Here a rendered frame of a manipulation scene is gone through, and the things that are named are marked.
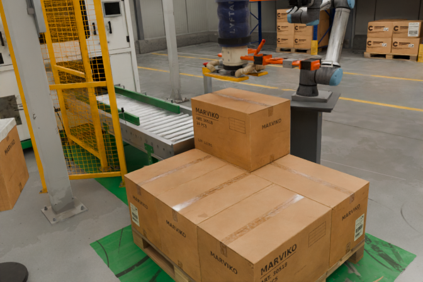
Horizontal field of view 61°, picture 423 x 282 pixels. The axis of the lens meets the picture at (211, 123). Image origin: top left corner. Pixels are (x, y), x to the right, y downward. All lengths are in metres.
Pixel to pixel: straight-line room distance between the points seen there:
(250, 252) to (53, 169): 1.92
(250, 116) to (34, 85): 1.62
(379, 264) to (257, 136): 1.09
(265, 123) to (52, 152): 1.70
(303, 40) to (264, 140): 8.42
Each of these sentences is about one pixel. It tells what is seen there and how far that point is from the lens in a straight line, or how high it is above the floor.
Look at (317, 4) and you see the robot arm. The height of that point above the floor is 1.54.
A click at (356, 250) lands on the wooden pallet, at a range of 2.50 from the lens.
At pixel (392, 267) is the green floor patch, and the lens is 2.61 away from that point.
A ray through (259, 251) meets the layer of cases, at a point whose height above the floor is 0.54.
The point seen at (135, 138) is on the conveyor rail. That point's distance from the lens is 3.25.
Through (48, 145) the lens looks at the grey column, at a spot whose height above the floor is 0.63.
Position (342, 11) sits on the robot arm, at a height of 1.47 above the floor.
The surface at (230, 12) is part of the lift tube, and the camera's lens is 2.37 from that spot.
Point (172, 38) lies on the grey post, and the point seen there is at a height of 1.06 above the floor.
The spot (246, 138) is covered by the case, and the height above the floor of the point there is 0.77.
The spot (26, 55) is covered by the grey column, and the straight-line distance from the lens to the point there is 2.92.
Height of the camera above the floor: 1.62
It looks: 19 degrees down
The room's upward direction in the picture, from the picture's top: 4 degrees counter-clockwise
